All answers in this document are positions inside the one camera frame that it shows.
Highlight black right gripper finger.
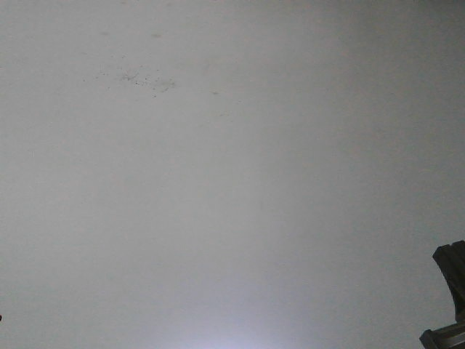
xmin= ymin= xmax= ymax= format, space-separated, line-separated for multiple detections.
xmin=432 ymin=240 xmax=464 ymax=322
xmin=419 ymin=323 xmax=465 ymax=349

